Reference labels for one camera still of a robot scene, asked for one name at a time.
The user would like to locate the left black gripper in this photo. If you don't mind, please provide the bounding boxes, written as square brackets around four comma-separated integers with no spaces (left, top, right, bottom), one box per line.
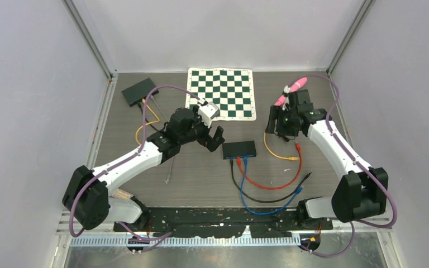
[179,107,224,151]

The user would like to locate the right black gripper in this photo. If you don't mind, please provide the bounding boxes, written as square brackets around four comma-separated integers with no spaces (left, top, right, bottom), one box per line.
[265,105,299,137]

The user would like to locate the ribbed black network switch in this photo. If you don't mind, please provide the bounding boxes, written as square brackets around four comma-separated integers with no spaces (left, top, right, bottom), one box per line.
[222,140,257,160]

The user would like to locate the yellow ethernet cable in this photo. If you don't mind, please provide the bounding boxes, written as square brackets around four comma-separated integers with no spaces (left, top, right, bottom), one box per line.
[263,132,299,162]

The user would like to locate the blue ethernet cable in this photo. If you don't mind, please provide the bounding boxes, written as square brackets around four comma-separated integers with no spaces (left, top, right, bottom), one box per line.
[239,158,304,217]

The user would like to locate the black power adapter with cord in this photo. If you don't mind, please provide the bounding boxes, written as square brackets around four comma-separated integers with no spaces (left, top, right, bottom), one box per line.
[280,135,291,142]

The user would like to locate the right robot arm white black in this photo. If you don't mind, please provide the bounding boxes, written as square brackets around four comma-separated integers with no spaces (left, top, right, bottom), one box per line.
[265,88,388,229]

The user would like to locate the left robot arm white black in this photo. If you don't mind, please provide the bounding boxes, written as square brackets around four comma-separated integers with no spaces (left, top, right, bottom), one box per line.
[62,102,225,237]

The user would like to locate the pink cylindrical device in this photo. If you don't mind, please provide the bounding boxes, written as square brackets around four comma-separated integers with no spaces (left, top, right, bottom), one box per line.
[274,76,308,107]

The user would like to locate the green white chessboard mat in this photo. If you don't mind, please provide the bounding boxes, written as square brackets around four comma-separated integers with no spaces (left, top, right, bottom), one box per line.
[187,68,257,121]

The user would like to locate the glitter filled clear tube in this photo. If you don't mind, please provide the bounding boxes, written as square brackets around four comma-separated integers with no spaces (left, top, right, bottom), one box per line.
[112,189,133,200]

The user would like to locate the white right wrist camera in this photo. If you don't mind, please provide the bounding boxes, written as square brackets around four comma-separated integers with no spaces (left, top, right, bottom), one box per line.
[282,85,291,111]

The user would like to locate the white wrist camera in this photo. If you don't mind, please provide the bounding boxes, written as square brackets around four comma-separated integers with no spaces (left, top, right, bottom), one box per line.
[282,85,291,111]
[198,102,220,128]

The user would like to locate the black ethernet cable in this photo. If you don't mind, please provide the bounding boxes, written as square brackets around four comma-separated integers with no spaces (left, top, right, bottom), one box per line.
[229,160,313,204]

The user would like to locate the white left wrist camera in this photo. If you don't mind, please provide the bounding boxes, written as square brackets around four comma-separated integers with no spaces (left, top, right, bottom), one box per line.
[198,102,220,128]

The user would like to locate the red ethernet cable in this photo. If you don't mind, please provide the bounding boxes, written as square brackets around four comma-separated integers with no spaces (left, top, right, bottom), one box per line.
[236,142,303,191]

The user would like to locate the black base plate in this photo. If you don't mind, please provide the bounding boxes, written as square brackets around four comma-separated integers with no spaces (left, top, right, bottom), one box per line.
[126,207,333,238]

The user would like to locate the yellow cable at flat switch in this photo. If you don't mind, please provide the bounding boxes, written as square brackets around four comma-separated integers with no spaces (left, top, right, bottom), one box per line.
[135,98,161,146]

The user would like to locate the black cable at flat switch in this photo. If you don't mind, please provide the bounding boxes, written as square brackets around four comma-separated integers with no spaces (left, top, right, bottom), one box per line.
[136,103,167,134]

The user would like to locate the flat black network switch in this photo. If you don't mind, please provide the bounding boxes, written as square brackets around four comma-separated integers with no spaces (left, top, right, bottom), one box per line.
[121,78,156,107]

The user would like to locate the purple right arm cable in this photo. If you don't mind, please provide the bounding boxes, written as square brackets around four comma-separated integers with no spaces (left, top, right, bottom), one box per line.
[288,74,398,259]

